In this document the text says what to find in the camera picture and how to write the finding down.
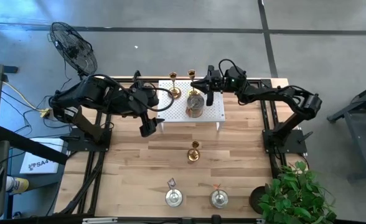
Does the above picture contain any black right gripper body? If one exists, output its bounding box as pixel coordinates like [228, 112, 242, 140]
[205, 64, 227, 107]

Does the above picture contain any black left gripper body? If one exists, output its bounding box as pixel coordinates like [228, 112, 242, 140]
[138, 110, 159, 138]

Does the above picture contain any brass candlestick holder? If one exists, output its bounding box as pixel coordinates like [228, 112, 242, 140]
[167, 71, 182, 100]
[185, 69, 199, 97]
[187, 140, 202, 162]

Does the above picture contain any candle tin orange heart label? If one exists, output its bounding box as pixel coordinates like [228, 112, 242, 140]
[185, 93, 205, 119]

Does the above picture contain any candle tin jasmine flower label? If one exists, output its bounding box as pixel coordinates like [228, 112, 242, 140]
[164, 177, 184, 208]

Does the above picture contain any white perforated metal shelf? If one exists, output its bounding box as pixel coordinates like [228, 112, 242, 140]
[156, 79, 226, 132]

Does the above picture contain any black floor fan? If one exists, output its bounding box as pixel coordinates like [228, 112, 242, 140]
[48, 21, 98, 82]

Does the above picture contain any white printed paper sheet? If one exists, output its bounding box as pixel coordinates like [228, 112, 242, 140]
[19, 138, 65, 175]

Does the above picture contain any black diagonal beam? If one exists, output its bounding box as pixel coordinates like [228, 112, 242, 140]
[0, 125, 69, 166]

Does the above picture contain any black plant pot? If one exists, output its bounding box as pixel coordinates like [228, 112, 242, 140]
[248, 185, 268, 215]

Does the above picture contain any green leafy plant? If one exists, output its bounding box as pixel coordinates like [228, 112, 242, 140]
[257, 160, 339, 224]

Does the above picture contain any yellow and white spray can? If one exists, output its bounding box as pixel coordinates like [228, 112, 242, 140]
[4, 175, 30, 194]

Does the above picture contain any dark metal cart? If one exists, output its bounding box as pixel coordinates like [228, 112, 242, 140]
[327, 79, 366, 184]

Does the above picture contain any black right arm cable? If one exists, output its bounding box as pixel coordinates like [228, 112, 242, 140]
[217, 58, 245, 77]

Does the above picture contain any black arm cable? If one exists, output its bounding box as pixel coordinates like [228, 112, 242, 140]
[117, 80, 175, 112]
[217, 58, 245, 77]

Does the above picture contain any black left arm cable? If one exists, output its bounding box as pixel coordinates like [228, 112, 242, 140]
[117, 80, 175, 112]

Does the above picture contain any black aluminium table frame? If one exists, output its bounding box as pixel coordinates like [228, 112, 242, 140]
[54, 70, 310, 218]

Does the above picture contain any yellow extension cable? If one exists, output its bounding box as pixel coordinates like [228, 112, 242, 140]
[1, 81, 50, 118]

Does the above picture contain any silver metal bracket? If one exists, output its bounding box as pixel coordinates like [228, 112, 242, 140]
[82, 217, 119, 224]

